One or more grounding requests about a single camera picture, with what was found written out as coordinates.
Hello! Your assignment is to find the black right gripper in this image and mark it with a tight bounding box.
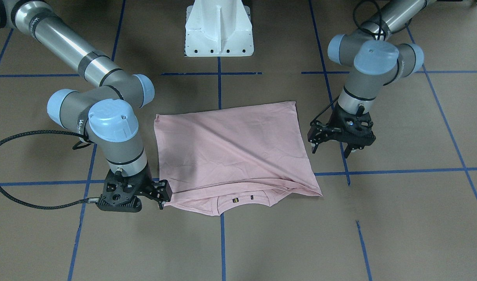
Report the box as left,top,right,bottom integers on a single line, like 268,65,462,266
96,164,173,212

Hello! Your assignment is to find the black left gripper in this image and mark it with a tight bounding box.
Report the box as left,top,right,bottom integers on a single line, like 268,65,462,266
308,103,376,159

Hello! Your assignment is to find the pink Snoopy t-shirt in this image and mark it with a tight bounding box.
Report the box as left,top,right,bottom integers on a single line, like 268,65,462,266
153,101,322,216

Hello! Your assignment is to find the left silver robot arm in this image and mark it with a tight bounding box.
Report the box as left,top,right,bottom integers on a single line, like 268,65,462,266
307,0,433,158

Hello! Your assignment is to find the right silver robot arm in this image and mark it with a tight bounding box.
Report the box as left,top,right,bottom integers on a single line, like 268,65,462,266
0,0,172,212

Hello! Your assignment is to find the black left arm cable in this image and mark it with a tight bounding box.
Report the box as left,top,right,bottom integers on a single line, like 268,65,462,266
311,0,391,125

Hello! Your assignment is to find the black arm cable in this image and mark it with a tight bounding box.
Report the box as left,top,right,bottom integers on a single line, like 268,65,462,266
0,130,102,209
311,0,391,125

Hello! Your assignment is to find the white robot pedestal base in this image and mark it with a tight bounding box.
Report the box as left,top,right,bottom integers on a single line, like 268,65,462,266
184,0,255,57

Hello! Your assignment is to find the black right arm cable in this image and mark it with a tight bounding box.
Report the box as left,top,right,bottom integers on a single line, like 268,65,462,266
0,130,102,209

